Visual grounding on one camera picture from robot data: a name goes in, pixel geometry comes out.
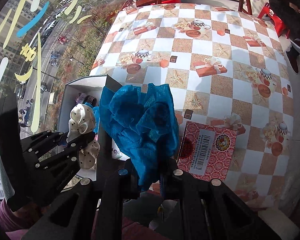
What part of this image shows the dark blue fabric scrunchie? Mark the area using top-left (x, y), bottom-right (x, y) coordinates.
top-left (99, 83), bottom-right (179, 191)

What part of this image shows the cream polka dot scrunchie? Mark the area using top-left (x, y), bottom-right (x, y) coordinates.
top-left (66, 103), bottom-right (100, 170)

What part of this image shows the pink and navy sock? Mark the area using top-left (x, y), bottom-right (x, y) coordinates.
top-left (76, 93), bottom-right (97, 107)

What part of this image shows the left hand pink sleeve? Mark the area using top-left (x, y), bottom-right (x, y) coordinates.
top-left (0, 197), bottom-right (44, 240)

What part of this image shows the red patterned box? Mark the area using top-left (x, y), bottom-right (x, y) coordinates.
top-left (177, 121), bottom-right (237, 181)

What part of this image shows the white storage box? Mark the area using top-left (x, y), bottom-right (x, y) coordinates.
top-left (58, 75), bottom-right (128, 181)

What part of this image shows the checkered patterned tablecloth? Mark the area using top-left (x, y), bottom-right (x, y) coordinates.
top-left (91, 3), bottom-right (294, 208)

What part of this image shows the red plastic stool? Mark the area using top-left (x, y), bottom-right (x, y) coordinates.
top-left (258, 2), bottom-right (290, 38)

